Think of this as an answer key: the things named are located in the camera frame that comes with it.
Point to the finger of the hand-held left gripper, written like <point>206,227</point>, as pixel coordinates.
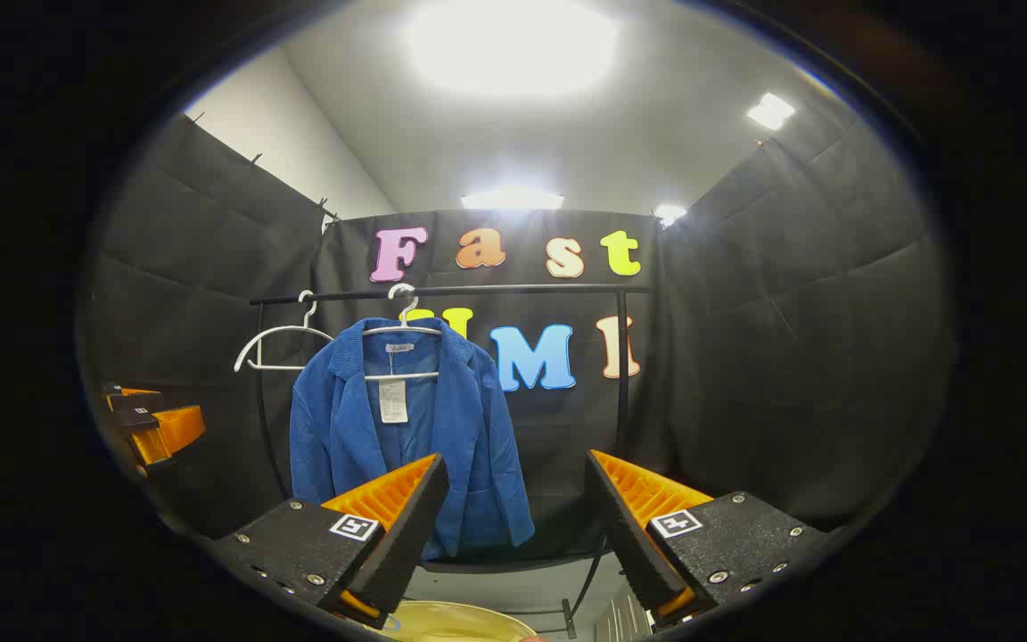
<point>176,428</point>
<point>135,398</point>

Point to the large ceiling light panel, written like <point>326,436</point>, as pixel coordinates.
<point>513,45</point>

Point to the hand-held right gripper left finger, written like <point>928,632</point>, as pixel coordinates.
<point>406,544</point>

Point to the small ceiling light panel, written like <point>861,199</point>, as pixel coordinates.
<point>513,199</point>
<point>770,111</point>

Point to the beige laundry hamper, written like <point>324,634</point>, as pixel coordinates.
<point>451,620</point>

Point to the black metal clothes rack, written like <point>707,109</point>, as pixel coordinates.
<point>522,290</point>

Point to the white plastic clothes hanger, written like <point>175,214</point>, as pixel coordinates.
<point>408,311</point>
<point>277,366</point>

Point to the white cabinet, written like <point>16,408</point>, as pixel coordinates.
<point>625,615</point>

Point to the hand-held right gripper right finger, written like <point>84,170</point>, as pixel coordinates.
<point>625,544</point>

